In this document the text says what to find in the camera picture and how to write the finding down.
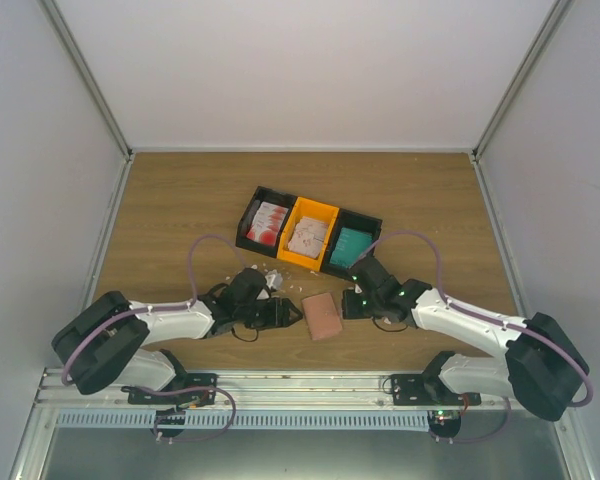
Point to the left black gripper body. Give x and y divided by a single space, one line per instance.
263 319

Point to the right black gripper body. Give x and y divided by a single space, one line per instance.
357 311

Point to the pink card holder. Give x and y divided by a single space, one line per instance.
322 316

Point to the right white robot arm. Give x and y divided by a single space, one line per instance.
530 360

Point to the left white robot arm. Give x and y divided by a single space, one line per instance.
105 344

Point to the teal cards stack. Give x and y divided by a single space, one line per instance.
350 243

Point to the black right card bin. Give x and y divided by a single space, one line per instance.
354 220

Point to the black card bin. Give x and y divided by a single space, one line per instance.
263 194
354 220

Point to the white cards in orange bin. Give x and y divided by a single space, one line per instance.
308 237

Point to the red white cards stack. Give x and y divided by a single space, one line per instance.
266 223

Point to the black left card bin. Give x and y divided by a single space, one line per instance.
263 194

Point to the orange middle card bin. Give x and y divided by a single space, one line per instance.
310 208

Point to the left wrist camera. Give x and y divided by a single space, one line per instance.
274 281

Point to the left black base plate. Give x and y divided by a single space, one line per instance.
183 392

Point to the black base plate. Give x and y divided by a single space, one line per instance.
183 392
445 409

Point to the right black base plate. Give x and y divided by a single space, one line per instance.
445 409

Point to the grey slotted cable duct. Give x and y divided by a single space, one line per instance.
248 420

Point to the aluminium front rail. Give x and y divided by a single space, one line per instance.
263 390

